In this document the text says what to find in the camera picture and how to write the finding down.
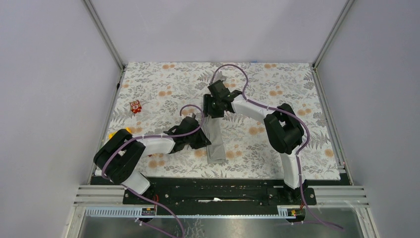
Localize grey cloth napkin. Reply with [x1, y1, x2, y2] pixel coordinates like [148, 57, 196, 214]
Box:
[202, 116, 227, 165]

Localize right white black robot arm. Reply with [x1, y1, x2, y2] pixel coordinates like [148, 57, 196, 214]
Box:
[203, 90, 307, 205]

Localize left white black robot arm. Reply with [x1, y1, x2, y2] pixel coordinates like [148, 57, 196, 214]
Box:
[93, 116, 211, 204]

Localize floral patterned tablecloth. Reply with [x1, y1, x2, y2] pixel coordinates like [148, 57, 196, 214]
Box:
[107, 62, 340, 180]

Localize red owl toy block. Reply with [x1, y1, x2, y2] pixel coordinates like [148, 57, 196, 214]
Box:
[130, 100, 142, 114]

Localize yellow toy block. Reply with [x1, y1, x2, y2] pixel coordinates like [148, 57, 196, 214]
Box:
[108, 127, 133, 139]

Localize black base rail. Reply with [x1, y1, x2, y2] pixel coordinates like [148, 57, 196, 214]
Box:
[143, 177, 316, 216]

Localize left aluminium frame post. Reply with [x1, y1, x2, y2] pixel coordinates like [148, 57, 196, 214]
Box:
[81, 0, 125, 70]

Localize aluminium frame post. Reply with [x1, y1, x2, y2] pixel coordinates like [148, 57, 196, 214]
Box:
[312, 0, 356, 68]
[81, 0, 125, 70]

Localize right aluminium frame post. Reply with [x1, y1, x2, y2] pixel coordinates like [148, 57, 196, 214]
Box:
[312, 0, 356, 68]

